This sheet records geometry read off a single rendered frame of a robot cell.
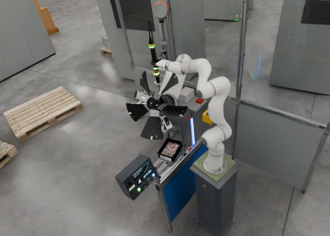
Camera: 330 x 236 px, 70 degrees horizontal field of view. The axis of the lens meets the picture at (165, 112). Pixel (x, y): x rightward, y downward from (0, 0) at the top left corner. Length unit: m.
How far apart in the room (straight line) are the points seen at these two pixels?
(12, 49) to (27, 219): 4.84
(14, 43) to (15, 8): 0.85
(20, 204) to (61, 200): 0.55
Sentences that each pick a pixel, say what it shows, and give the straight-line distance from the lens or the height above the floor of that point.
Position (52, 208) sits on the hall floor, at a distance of 3.44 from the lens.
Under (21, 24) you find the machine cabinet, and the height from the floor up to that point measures 1.09.
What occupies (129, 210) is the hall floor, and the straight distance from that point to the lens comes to 3.01.
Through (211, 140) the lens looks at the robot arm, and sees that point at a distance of 1.66.
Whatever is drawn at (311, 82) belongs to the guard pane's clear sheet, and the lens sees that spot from 2.29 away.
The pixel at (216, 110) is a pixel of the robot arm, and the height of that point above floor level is 1.55.
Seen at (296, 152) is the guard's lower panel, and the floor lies 0.57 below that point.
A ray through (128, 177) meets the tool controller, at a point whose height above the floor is 1.25.
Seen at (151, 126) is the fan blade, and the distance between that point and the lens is 2.31.
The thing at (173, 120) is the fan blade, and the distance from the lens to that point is 2.12.
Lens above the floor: 2.53
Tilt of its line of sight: 38 degrees down
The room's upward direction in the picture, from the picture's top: 10 degrees counter-clockwise
